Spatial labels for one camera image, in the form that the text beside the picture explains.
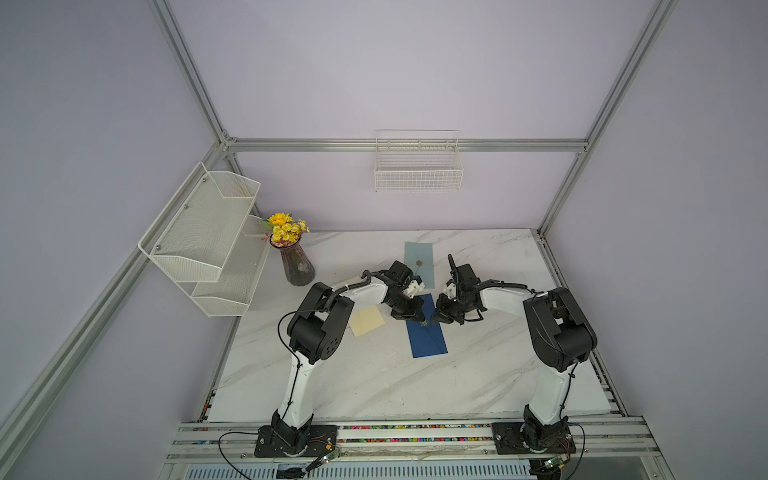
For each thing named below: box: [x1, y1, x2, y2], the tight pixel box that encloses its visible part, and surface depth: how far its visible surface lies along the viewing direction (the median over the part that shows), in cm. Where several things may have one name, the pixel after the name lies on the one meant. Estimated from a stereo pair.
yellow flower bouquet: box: [261, 212, 310, 247], surface depth 90 cm
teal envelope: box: [404, 242, 435, 289], surface depth 114 cm
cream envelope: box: [349, 304, 386, 337], surface depth 96 cm
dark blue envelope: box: [406, 293, 449, 358], surface depth 94 cm
